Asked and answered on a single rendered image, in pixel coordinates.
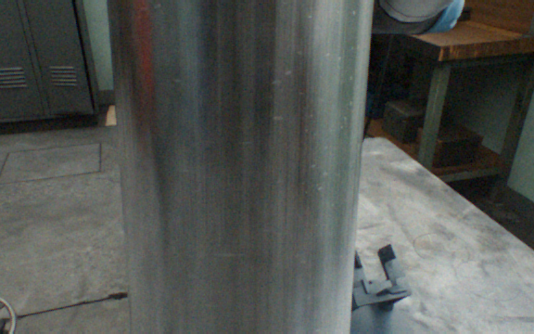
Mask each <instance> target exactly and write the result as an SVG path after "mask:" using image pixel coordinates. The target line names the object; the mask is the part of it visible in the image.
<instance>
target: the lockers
mask: <svg viewBox="0 0 534 334"><path fill-rule="evenodd" d="M98 109H99V88H98V82H97V77H96V71H95V62H94V56H93V50H92V47H91V45H90V39H89V33H88V28H87V22H86V16H85V11H84V5H83V0H0V135H4V134H14V133H23V132H42V131H50V130H59V129H68V128H77V127H85V126H95V125H98Z"/></svg>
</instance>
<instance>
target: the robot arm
mask: <svg viewBox="0 0 534 334"><path fill-rule="evenodd" d="M463 5H464V0H107V7H108V33H109V46H110V49H111V60H112V73H113V87H114V100H115V112H116V126H117V139H118V152H119V165H120V180H121V205H122V218H123V232H124V244H125V258H126V271H127V278H126V285H127V297H128V311H129V324H130V334H350V318H351V306H352V304H351V293H352V279H353V266H354V254H355V241H356V228H357V216H358V204H359V191H360V179H361V166H362V142H363V128H364V116H365V104H366V91H367V78H368V66H369V53H370V40H371V33H386V34H411V35H413V34H414V35H424V34H427V33H439V32H447V31H449V30H450V29H451V28H452V27H453V26H454V25H455V23H456V21H457V19H458V18H459V17H460V15H461V12H462V8H463Z"/></svg>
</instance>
